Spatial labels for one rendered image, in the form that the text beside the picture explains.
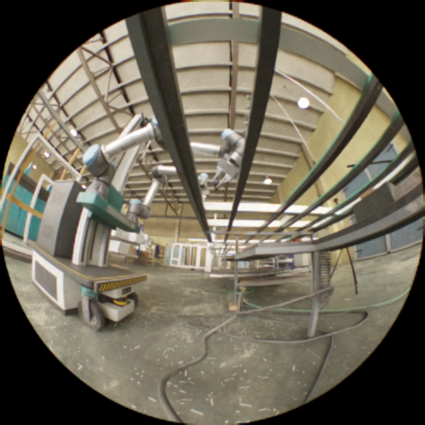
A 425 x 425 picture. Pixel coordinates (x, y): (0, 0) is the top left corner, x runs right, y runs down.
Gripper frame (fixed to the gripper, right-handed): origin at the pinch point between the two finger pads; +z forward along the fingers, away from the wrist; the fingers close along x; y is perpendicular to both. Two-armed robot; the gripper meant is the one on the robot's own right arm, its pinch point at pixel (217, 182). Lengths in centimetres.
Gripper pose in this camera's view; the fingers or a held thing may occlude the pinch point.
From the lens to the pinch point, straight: 79.1
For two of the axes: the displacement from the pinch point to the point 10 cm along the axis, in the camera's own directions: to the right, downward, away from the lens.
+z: -6.0, 6.8, 4.2
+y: 5.3, -0.5, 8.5
